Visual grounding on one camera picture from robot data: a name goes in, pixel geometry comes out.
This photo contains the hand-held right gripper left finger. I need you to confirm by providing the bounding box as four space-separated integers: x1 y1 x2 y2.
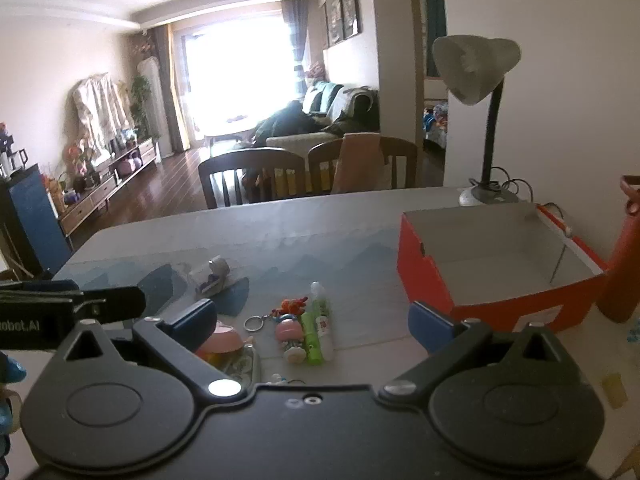
55 299 247 402

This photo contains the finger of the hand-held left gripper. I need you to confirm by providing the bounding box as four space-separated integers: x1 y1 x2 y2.
0 280 85 298
75 286 147 326

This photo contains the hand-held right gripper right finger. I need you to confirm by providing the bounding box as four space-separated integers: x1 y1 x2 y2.
377 301 569 403

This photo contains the pink heart box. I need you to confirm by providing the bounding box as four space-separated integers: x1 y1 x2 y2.
197 317 256 357

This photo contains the red cardboard box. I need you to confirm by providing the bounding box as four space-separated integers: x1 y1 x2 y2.
397 201 612 334

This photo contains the orange toy keychain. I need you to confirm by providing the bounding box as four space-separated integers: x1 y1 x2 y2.
244 297 309 334

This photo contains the lime green tube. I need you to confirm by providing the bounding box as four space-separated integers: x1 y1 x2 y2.
300 311 324 366

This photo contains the person's left hand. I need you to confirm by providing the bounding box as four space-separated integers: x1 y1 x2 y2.
0 351 27 443

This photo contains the white tape dispenser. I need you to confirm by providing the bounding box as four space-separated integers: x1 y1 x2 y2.
187 255 231 299

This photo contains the blue panel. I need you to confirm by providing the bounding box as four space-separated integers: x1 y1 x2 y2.
9 164 74 275

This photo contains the pink heart-shaped object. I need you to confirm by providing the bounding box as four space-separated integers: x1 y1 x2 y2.
275 316 307 364

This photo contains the wooden tv cabinet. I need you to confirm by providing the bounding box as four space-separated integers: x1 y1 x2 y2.
57 137 162 237

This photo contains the white and green bottle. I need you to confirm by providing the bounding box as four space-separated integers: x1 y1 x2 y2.
311 281 336 361

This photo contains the artificial flower bouquet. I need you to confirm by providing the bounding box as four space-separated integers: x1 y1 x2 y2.
66 139 102 192

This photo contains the wooden chair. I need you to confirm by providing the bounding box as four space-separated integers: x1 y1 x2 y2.
307 136 419 196
198 148 307 210

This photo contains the pink cloth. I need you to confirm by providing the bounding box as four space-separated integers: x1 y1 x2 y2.
332 132 392 194

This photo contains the white floral dust cover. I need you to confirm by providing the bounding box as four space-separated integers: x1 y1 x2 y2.
67 74 134 158

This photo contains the yellow sticky note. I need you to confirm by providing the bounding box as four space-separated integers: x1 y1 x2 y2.
601 372 629 408

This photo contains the white coffee table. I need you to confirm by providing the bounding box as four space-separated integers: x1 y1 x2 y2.
202 116 261 145

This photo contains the colourful bedding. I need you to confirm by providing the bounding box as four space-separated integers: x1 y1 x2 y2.
424 102 449 149

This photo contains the red bottle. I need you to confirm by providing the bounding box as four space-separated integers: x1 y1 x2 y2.
597 175 640 324

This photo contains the white floor air conditioner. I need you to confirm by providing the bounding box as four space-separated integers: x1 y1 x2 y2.
137 57 174 157

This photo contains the light sofa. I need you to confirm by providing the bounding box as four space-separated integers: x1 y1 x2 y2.
265 82 381 162

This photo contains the green house plant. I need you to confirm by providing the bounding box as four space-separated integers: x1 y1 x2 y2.
129 76 155 137

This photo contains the dark coat pile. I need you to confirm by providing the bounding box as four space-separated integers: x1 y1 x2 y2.
252 101 341 148

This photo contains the grey curtain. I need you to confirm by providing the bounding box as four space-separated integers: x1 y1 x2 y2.
281 0 314 106
152 25 189 154

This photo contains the grey desk lamp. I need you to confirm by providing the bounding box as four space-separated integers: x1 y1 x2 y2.
431 34 533 207

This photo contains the teal curtain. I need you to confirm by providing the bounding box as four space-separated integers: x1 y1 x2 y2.
425 0 448 79

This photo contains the black lamp cable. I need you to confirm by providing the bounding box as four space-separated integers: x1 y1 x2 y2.
467 166 535 202

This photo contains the dark framed wall picture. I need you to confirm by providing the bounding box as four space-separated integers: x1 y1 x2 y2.
341 0 361 40
324 0 344 50

